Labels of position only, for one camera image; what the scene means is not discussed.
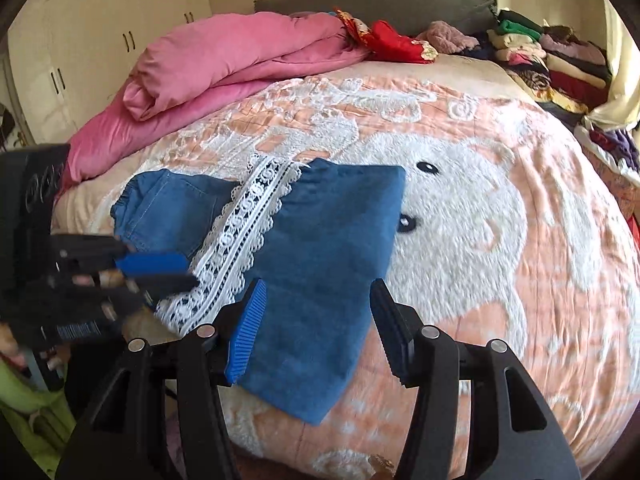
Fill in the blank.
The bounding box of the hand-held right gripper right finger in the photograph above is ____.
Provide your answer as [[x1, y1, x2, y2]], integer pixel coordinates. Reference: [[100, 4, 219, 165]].
[[369, 278, 583, 480]]

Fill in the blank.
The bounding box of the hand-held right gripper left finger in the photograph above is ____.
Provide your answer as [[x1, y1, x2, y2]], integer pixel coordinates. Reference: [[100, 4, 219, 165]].
[[55, 278, 268, 480]]

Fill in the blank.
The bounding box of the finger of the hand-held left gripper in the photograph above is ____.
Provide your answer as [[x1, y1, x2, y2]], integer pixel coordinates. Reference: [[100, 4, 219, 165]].
[[132, 274, 200, 301], [114, 252, 190, 277]]

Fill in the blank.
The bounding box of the blue denim pants lace trim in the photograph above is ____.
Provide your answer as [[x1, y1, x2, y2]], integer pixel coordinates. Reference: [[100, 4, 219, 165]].
[[111, 157, 407, 427]]

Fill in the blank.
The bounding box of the person's left hand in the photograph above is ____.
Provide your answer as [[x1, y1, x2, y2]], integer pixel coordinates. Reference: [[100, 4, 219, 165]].
[[0, 322, 30, 367]]

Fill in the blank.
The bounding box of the amber beaded trinket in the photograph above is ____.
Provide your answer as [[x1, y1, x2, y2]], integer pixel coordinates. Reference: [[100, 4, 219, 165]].
[[369, 452, 398, 476]]

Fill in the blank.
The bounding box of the peach blanket with white bear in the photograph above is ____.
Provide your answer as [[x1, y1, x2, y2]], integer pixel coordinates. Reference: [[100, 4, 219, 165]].
[[50, 55, 640, 480]]

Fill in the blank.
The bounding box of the green cloth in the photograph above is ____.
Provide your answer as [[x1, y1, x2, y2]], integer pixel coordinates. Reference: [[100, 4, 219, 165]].
[[0, 357, 76, 476]]

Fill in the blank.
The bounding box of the pink duvet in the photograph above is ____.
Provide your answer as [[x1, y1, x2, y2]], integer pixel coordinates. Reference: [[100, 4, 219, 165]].
[[60, 10, 373, 196]]

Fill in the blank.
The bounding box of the cream wardrobe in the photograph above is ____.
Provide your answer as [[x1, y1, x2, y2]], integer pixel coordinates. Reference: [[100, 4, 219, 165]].
[[7, 0, 213, 151]]

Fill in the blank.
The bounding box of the purple clothes pile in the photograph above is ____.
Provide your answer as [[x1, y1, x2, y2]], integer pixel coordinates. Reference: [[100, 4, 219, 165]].
[[575, 122, 640, 191]]

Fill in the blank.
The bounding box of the red patterned cloth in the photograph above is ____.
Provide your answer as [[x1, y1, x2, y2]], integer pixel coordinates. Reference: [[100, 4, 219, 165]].
[[334, 7, 438, 64]]

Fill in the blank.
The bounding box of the fluffy pink garment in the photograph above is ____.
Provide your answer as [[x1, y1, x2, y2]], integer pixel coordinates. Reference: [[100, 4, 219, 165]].
[[415, 21, 481, 55]]

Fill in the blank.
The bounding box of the stack of folded clothes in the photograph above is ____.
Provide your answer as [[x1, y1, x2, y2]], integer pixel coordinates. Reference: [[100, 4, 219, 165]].
[[470, 9, 613, 116]]

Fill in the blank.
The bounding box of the grey bed headboard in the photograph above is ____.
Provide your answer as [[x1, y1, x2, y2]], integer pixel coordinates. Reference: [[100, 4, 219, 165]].
[[254, 0, 500, 36]]

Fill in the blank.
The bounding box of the cream curtain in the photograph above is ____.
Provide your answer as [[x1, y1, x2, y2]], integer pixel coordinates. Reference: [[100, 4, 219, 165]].
[[582, 0, 640, 131]]

